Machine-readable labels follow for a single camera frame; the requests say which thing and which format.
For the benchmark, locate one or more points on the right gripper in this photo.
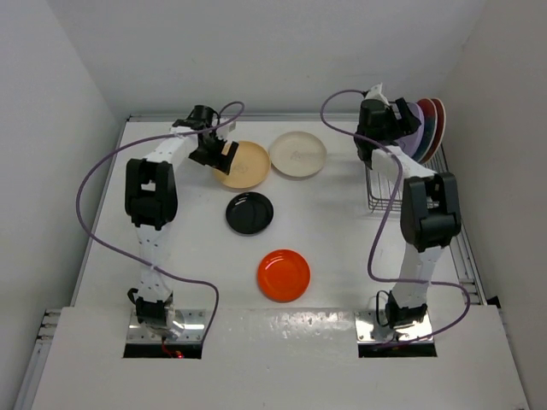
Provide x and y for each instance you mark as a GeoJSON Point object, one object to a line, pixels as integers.
{"type": "Point", "coordinates": [404, 125]}

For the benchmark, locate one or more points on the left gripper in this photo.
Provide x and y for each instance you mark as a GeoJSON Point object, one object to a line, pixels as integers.
{"type": "Point", "coordinates": [214, 161]}

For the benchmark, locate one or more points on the yellow plastic plate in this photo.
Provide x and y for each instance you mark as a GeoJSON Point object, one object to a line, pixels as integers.
{"type": "Point", "coordinates": [250, 166]}

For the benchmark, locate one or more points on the lilac plastic plate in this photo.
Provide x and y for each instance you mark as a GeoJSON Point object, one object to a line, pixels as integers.
{"type": "Point", "coordinates": [410, 144]}

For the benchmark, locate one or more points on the red teal floral plate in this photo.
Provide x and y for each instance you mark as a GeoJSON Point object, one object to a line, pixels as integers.
{"type": "Point", "coordinates": [430, 123]}
{"type": "Point", "coordinates": [439, 132]}

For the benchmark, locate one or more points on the black glossy plate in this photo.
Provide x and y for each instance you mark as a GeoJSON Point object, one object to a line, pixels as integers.
{"type": "Point", "coordinates": [249, 213]}

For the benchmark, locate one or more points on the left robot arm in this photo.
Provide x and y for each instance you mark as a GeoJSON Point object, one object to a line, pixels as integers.
{"type": "Point", "coordinates": [151, 202]}

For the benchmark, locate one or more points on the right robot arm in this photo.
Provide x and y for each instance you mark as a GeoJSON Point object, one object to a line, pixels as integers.
{"type": "Point", "coordinates": [430, 214]}

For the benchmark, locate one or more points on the cream plastic plate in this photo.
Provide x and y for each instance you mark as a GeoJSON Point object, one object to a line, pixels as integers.
{"type": "Point", "coordinates": [298, 154]}

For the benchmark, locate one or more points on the orange glossy plate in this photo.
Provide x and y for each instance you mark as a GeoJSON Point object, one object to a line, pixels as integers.
{"type": "Point", "coordinates": [283, 275]}

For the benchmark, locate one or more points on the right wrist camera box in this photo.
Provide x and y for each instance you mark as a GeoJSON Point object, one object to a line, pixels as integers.
{"type": "Point", "coordinates": [376, 93]}

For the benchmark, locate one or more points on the grey wire dish rack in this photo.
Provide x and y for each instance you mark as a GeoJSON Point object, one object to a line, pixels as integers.
{"type": "Point", "coordinates": [380, 188]}

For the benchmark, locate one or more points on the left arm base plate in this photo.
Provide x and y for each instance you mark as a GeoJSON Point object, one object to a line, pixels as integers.
{"type": "Point", "coordinates": [183, 339]}

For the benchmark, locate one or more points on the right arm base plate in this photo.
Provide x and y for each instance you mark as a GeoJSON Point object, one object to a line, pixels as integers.
{"type": "Point", "coordinates": [375, 341]}

